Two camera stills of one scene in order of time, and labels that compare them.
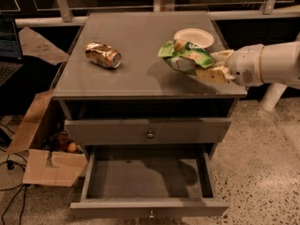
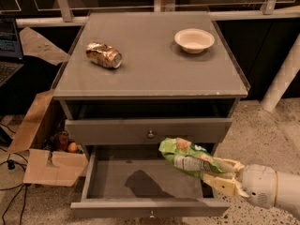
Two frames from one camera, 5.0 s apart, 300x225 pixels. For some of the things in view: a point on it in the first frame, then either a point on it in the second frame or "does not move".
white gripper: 245,65 → 259,185
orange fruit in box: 71,147 does not move
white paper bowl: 200,37 does not move
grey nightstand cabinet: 130,79 does not move
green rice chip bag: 185,56 → 188,157
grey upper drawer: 146,130 does not move
